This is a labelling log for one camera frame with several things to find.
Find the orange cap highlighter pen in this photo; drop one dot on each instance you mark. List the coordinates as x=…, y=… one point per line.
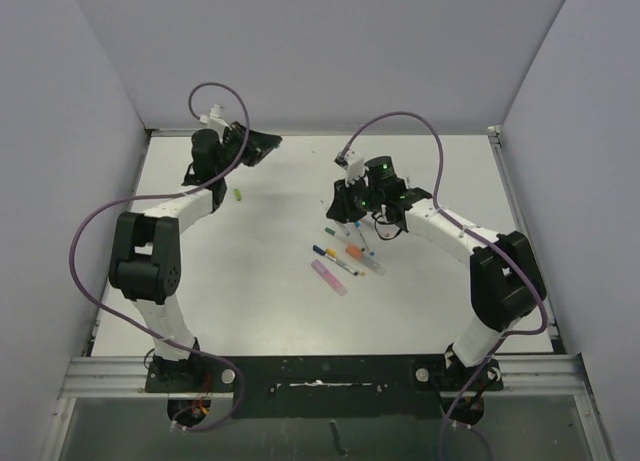
x=367, y=260

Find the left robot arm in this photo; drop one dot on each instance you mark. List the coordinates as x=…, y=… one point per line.
x=145, y=264

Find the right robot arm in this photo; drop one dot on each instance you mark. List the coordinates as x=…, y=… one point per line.
x=505, y=280

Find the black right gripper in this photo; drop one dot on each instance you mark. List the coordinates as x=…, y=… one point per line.
x=342, y=209

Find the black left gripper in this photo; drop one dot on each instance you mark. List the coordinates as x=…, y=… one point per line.
x=259, y=146

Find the pink highlighter pen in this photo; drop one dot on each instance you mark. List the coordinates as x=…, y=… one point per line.
x=328, y=277

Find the yellow marker pen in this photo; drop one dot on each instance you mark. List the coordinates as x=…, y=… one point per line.
x=332, y=254

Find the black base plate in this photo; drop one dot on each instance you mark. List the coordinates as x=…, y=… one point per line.
x=423, y=386

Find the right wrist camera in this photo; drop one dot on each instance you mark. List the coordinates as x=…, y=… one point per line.
x=354, y=166

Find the navy blue marker pen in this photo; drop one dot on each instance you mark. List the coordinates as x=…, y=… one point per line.
x=321, y=252

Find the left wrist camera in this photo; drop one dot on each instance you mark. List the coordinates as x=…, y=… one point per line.
x=215, y=118

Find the sky blue marker pen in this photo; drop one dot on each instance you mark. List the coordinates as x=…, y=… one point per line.
x=365, y=245

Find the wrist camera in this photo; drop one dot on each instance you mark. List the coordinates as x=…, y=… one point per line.
x=354, y=166
x=215, y=118

